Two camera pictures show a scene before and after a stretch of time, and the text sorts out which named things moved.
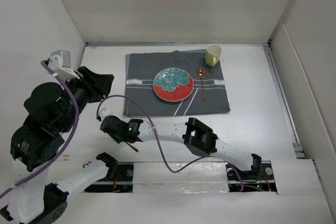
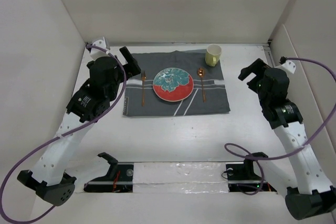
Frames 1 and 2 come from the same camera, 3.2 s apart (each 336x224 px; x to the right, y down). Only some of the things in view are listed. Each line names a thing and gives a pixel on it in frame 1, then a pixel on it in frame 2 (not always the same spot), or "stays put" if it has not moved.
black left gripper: x=100 y=84 → x=132 y=68
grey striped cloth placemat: x=178 y=82 stays put
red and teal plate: x=172 y=84 stays put
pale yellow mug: x=212 y=54 stays put
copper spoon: x=200 y=72 stays put
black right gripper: x=118 y=139 → x=258 y=67
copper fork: x=134 y=148 → x=143 y=76
